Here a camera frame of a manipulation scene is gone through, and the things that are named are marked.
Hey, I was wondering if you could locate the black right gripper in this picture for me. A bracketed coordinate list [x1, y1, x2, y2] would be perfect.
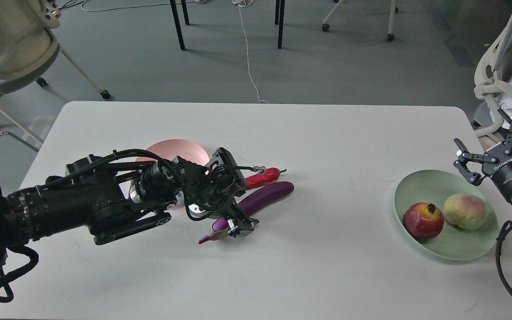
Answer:
[453, 108, 512, 205]

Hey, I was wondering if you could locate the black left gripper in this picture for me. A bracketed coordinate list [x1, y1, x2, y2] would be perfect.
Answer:
[167, 148, 259, 238]

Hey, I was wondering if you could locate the purple eggplant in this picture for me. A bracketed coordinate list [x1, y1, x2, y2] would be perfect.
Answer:
[198, 181, 295, 244]

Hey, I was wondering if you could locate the red chili pepper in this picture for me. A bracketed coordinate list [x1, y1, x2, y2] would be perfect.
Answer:
[245, 167, 287, 190]

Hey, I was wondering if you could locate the pale green pink peach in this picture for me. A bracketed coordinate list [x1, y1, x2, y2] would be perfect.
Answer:
[443, 193, 488, 230]

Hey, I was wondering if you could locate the red pomegranate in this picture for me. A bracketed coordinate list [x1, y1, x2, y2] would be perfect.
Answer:
[402, 202, 445, 240]

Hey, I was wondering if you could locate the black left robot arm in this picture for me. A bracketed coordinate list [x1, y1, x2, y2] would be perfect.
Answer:
[0, 148, 258, 303]

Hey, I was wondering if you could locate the green plastic plate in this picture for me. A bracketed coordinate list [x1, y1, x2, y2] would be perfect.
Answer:
[393, 170, 500, 261]

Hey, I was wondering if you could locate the pink plastic plate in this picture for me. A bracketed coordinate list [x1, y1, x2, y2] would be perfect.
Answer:
[145, 139, 211, 165]

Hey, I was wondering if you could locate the white office chair right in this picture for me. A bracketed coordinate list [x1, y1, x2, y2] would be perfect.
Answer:
[474, 15, 512, 137]

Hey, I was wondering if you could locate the white chair base with casters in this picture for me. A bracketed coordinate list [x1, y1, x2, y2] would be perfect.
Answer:
[321, 0, 399, 42]

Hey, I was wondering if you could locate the black table leg right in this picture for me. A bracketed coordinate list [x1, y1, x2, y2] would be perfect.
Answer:
[274, 0, 286, 49]

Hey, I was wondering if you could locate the black table leg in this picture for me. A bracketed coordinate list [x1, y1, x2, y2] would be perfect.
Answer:
[274, 0, 286, 49]
[169, 0, 190, 51]

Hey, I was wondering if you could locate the black table leg left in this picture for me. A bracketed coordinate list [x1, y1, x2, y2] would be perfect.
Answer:
[169, 0, 190, 51]

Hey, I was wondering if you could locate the beige office chair left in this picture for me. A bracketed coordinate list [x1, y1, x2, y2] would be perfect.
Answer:
[0, 0, 111, 178]

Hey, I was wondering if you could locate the white floor cable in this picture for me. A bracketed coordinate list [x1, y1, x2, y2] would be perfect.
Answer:
[232, 0, 269, 104]

